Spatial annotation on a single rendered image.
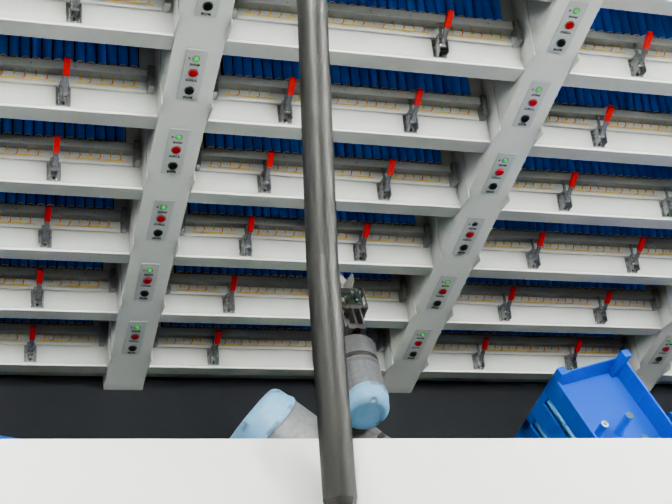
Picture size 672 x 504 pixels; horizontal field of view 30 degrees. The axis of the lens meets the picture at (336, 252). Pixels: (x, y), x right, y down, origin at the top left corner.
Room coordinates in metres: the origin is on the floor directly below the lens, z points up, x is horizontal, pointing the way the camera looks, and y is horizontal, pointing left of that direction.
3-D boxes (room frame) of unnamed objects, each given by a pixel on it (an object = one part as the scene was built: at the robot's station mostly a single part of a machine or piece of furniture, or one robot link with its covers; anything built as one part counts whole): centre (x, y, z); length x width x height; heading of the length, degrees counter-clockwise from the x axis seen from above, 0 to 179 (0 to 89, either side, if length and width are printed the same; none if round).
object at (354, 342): (1.64, -0.10, 0.63); 0.10 x 0.05 x 0.09; 114
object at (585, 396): (1.82, -0.70, 0.52); 0.30 x 0.20 x 0.08; 41
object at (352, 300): (1.71, -0.07, 0.63); 0.12 x 0.08 x 0.09; 24
